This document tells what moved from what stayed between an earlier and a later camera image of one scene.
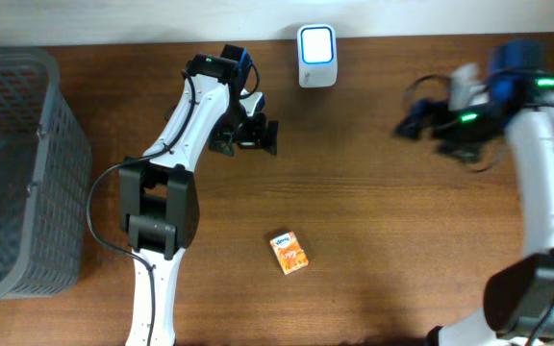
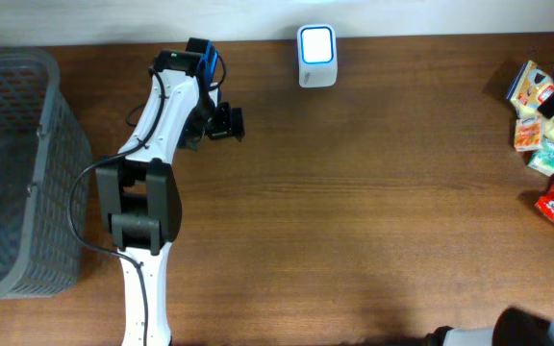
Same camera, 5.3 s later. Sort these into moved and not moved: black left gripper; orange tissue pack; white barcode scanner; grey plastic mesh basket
Moved: black left gripper; orange tissue pack
Not moved: grey plastic mesh basket; white barcode scanner
